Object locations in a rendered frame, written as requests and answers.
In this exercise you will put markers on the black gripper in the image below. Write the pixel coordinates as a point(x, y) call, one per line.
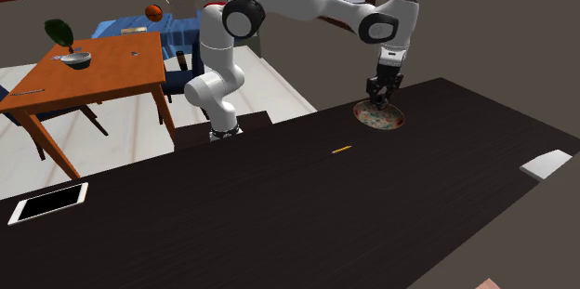
point(388, 74)

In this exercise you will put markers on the floral patterned plate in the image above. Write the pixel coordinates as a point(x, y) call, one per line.
point(385, 119)

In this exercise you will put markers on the yellow pencil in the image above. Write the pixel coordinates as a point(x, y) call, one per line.
point(341, 149)

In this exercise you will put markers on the dark robot stand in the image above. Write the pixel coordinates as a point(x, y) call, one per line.
point(253, 122)

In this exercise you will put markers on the dark wooden table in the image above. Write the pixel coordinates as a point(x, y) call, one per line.
point(272, 215)

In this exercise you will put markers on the white flat block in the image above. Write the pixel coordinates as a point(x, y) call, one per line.
point(546, 164)

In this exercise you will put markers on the dark blue chair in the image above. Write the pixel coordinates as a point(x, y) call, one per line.
point(50, 115)
point(174, 80)

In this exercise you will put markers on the blue bed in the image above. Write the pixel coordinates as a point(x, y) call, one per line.
point(176, 30)

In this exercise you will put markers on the orange wooden table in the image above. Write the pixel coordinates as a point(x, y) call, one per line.
point(113, 73)

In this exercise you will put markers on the white tablet with black screen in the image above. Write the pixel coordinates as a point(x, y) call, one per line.
point(47, 203)

